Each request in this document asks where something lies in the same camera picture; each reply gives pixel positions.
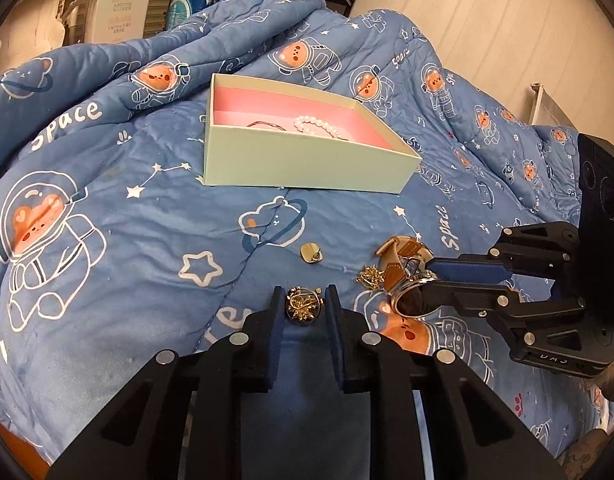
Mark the gold square charm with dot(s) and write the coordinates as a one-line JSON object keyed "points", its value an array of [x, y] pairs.
{"points": [[310, 252]]}

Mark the blue bear print blanket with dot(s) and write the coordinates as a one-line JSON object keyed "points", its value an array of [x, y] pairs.
{"points": [[137, 240]]}

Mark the tall white cardboard box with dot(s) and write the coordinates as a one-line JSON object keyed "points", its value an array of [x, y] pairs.
{"points": [[119, 0]]}

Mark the gold cluster brooch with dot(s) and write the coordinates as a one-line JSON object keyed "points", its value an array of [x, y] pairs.
{"points": [[302, 305]]}

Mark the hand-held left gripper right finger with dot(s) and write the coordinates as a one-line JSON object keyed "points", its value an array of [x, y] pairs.
{"points": [[337, 342]]}

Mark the light green jewelry box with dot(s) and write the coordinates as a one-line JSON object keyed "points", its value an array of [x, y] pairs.
{"points": [[297, 160]]}

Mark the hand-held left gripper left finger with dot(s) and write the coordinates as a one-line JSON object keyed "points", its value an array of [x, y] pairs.
{"points": [[274, 342]]}

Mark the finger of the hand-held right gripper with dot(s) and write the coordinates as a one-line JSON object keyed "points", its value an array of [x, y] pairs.
{"points": [[469, 269], [467, 297]]}

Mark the thin metal bangle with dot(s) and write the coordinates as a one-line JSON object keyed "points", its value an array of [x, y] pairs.
{"points": [[260, 122]]}

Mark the person's right forearm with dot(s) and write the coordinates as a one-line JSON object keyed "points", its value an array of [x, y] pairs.
{"points": [[582, 457]]}

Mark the blue plastic packet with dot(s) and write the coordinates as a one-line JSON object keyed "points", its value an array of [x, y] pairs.
{"points": [[192, 5]]}

